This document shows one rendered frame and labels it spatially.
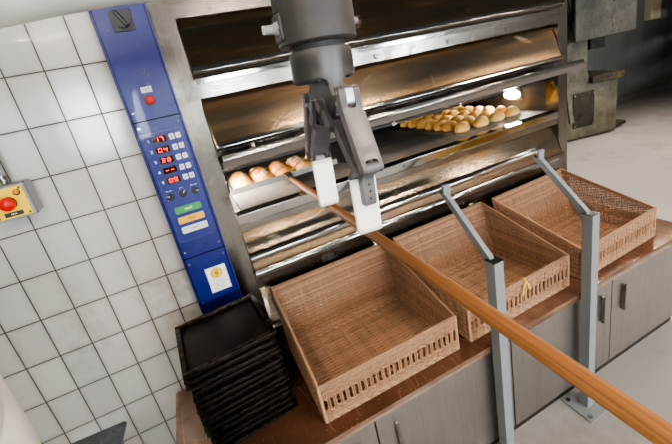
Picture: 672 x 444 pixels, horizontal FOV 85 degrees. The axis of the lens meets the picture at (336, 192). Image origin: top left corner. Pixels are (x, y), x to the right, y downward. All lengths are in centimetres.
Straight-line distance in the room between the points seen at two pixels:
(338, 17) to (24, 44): 114
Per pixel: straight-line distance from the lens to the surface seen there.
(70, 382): 174
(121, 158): 141
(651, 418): 60
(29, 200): 141
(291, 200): 150
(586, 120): 633
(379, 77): 162
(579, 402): 221
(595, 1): 590
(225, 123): 140
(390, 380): 142
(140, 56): 137
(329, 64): 43
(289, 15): 43
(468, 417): 170
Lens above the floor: 164
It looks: 18 degrees down
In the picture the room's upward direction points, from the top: 12 degrees counter-clockwise
